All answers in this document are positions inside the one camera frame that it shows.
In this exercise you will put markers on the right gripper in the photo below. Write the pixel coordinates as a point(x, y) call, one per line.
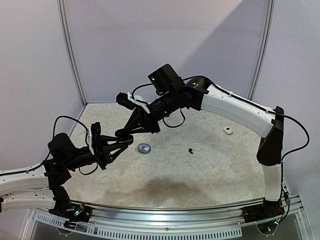
point(145, 121)

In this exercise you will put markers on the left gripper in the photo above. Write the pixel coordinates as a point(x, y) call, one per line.
point(104, 150)

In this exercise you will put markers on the black charging case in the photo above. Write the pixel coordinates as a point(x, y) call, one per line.
point(123, 136)

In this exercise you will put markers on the purple round charging case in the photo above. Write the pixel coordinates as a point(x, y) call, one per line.
point(144, 148)

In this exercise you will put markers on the white earbud charging case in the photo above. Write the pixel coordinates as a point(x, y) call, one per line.
point(227, 130)

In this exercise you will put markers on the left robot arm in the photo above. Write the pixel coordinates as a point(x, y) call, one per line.
point(41, 186)

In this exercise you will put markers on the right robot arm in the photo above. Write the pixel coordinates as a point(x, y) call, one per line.
point(201, 94)

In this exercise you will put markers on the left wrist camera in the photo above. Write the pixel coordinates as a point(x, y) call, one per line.
point(92, 134)

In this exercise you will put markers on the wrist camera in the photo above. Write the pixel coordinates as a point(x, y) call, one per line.
point(92, 134)
point(132, 101)

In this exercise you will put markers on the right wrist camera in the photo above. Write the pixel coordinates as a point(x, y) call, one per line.
point(132, 101)

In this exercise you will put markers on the aluminium front rail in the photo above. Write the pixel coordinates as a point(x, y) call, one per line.
point(225, 222)

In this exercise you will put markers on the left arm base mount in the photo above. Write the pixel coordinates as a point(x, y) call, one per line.
point(73, 213)

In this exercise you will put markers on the left frame post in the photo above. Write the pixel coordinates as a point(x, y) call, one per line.
point(61, 6)

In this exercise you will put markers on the frame post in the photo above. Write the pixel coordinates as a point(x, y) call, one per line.
point(61, 6)
point(262, 48)

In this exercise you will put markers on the right frame post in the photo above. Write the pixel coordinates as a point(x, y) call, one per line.
point(262, 48)

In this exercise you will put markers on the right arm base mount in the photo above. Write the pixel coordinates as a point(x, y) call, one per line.
point(267, 210)

